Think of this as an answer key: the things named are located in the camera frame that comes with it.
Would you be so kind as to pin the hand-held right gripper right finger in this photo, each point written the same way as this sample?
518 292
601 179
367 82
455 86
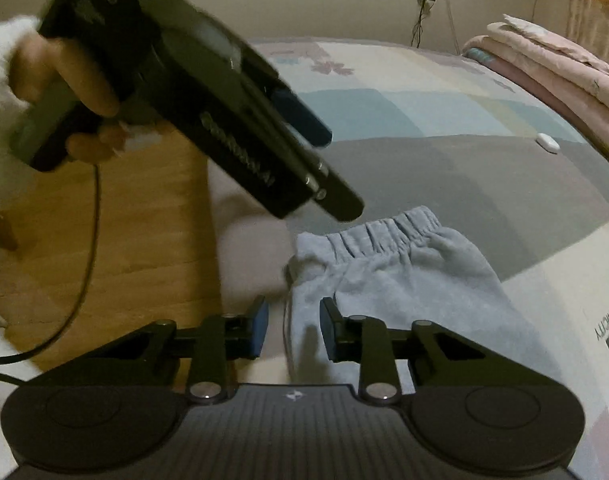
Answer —
328 330

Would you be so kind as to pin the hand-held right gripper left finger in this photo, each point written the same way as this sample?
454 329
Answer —
258 330

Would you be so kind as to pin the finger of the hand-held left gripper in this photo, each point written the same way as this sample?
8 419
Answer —
339 200
304 117

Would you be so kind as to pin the grey sweatpants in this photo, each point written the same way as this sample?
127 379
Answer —
394 280

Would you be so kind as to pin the person's left hand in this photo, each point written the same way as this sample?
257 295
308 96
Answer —
39 60

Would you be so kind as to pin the pink folded quilt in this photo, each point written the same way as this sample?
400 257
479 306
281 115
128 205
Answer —
544 65

